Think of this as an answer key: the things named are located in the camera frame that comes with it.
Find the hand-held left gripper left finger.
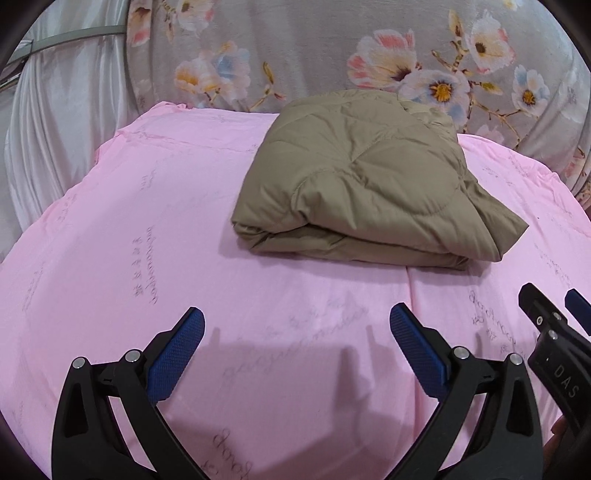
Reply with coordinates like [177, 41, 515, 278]
[52, 307, 206, 480]

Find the olive quilted jacket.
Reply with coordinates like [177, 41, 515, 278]
[231, 89, 530, 271]

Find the grey metal rail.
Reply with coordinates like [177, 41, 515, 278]
[0, 25, 127, 88]

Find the person's right hand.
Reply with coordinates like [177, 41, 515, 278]
[545, 415, 583, 464]

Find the white satin curtain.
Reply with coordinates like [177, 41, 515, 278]
[0, 0, 144, 259]

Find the grey floral cloth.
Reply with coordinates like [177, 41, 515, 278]
[124, 0, 591, 208]

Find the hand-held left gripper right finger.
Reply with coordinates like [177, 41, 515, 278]
[389, 304, 546, 480]

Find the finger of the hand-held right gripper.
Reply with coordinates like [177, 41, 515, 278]
[566, 288, 591, 335]
[518, 283, 568, 342]

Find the pink printed bed sheet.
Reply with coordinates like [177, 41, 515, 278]
[0, 102, 591, 480]

